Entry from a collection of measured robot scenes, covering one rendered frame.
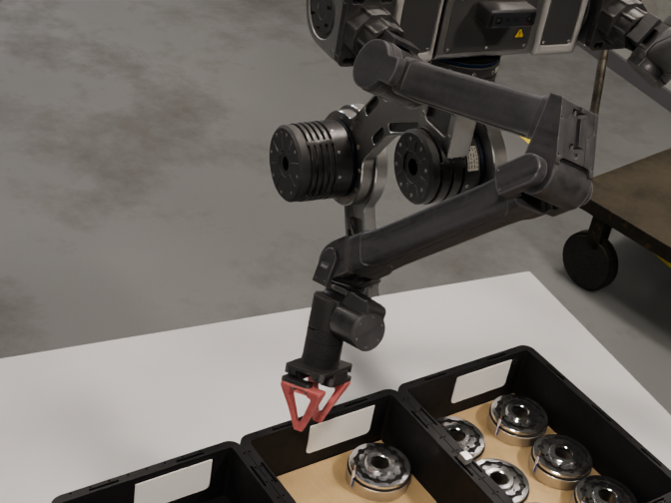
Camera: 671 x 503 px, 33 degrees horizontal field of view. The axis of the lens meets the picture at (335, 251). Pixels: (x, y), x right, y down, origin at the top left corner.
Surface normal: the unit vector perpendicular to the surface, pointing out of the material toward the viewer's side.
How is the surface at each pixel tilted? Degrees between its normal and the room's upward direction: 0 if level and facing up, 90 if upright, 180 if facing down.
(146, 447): 0
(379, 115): 90
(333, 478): 0
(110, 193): 0
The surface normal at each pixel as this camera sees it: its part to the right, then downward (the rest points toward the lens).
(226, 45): 0.14, -0.83
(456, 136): 0.43, 0.55
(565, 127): 0.66, -0.07
